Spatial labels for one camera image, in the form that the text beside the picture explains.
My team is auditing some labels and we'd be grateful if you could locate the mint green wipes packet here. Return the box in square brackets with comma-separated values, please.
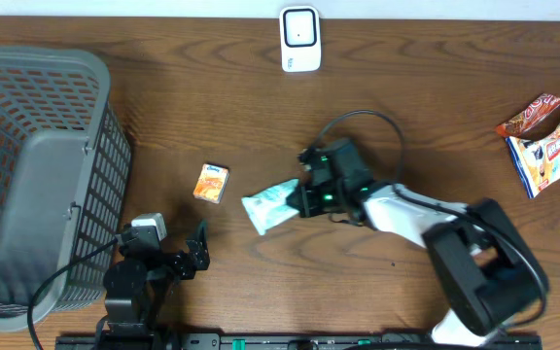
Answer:
[241, 179, 299, 235]

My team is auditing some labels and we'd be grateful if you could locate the orange tissue pack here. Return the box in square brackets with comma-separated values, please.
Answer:
[192, 163, 229, 204]

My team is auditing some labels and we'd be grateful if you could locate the yellow snack chips bag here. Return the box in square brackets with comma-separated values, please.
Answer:
[506, 123, 560, 198]

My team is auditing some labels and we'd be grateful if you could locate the red Top chocolate bar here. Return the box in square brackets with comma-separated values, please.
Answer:
[495, 93, 560, 137]

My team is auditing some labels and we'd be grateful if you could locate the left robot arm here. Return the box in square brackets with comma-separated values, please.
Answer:
[93, 221, 210, 349]

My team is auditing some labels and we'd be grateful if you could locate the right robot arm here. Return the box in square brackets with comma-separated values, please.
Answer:
[287, 139, 549, 347]

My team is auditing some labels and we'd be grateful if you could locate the white barcode scanner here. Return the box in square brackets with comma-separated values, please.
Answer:
[279, 6, 322, 73]

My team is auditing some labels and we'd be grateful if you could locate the grey plastic shopping basket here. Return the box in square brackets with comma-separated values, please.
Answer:
[0, 46, 131, 333]

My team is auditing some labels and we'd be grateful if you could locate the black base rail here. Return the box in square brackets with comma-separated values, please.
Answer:
[55, 332, 543, 350]

